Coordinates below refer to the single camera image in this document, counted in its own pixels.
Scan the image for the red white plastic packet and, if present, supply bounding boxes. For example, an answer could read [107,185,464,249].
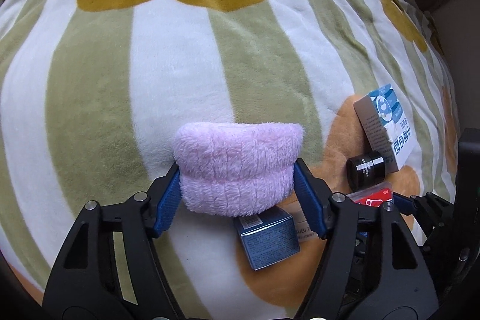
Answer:
[347,182,393,207]

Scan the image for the black round jar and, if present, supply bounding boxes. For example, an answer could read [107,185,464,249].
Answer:
[346,150,386,192]

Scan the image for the blue white large box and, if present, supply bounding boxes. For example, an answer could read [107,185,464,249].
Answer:
[353,84,417,174]

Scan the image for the dark blue small box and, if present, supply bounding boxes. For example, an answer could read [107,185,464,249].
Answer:
[233,206,300,271]

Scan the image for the pink fluffy towel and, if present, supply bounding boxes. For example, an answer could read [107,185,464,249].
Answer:
[172,122,304,218]

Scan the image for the green striped floral blanket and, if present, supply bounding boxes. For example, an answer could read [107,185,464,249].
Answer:
[1,0,459,319]

